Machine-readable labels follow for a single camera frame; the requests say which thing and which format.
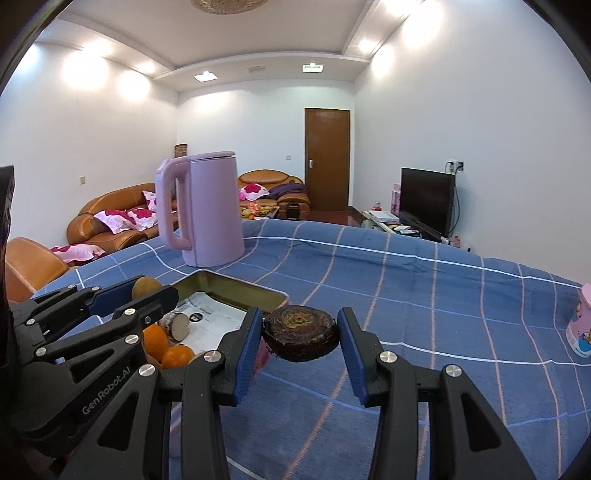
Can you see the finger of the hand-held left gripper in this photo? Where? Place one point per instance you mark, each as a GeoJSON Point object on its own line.
{"type": "Point", "coordinates": [152, 307]}
{"type": "Point", "coordinates": [108, 297]}

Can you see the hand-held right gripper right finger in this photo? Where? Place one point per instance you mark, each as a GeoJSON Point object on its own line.
{"type": "Point", "coordinates": [351, 355]}

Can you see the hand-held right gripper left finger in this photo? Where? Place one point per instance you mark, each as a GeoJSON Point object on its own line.
{"type": "Point", "coordinates": [244, 355]}

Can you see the brown kiwi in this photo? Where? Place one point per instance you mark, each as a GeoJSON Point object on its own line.
{"type": "Point", "coordinates": [147, 285]}

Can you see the orange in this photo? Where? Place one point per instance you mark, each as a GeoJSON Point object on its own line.
{"type": "Point", "coordinates": [154, 344]}
{"type": "Point", "coordinates": [178, 356]}

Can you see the pink metal tin box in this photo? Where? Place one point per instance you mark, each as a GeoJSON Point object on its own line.
{"type": "Point", "coordinates": [240, 288]}

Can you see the printed paper leaflet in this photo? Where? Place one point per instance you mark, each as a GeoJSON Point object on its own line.
{"type": "Point", "coordinates": [217, 323]}

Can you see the pink floral pillow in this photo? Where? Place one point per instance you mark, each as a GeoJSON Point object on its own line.
{"type": "Point", "coordinates": [76, 251]}
{"type": "Point", "coordinates": [113, 220]}
{"type": "Point", "coordinates": [141, 217]}
{"type": "Point", "coordinates": [150, 201]}
{"type": "Point", "coordinates": [254, 190]}

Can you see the orange leather armchair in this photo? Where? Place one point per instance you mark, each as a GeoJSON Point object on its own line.
{"type": "Point", "coordinates": [32, 267]}

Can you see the long brown leather sofa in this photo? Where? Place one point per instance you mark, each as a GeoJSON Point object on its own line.
{"type": "Point", "coordinates": [92, 217]}

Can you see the blue checked tablecloth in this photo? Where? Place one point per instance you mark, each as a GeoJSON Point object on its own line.
{"type": "Point", "coordinates": [415, 300]}

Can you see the pink electric kettle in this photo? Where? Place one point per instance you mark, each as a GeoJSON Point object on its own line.
{"type": "Point", "coordinates": [207, 207]}

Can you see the low television stand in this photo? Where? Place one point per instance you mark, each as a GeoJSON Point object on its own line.
{"type": "Point", "coordinates": [368, 225]}

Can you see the dark coffee table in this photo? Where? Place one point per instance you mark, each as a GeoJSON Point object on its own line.
{"type": "Point", "coordinates": [265, 213]}

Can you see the flat white box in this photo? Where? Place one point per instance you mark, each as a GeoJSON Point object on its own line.
{"type": "Point", "coordinates": [383, 215]}

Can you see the tall brown vase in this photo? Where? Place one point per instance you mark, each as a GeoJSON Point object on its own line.
{"type": "Point", "coordinates": [180, 151]}

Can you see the pink bottle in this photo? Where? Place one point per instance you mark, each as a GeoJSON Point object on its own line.
{"type": "Point", "coordinates": [395, 198]}

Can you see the purple blanket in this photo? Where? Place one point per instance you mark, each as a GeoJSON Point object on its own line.
{"type": "Point", "coordinates": [288, 190]}

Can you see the small brown leather sofa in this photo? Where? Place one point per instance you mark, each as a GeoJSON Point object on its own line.
{"type": "Point", "coordinates": [263, 176]}

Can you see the black television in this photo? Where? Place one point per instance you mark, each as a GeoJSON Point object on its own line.
{"type": "Point", "coordinates": [425, 198]}

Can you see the brown wooden door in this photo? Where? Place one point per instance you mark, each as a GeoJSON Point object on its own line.
{"type": "Point", "coordinates": [325, 157]}

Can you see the pink cartoon mug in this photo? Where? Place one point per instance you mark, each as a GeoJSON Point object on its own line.
{"type": "Point", "coordinates": [582, 323]}

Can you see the square ceiling panel light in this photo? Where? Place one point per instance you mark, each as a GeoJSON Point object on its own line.
{"type": "Point", "coordinates": [313, 68]}
{"type": "Point", "coordinates": [205, 76]}

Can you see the gold ceiling chandelier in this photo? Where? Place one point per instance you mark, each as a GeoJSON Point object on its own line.
{"type": "Point", "coordinates": [228, 4]}

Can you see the white wall socket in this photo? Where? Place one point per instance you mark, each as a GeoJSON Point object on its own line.
{"type": "Point", "coordinates": [457, 165]}

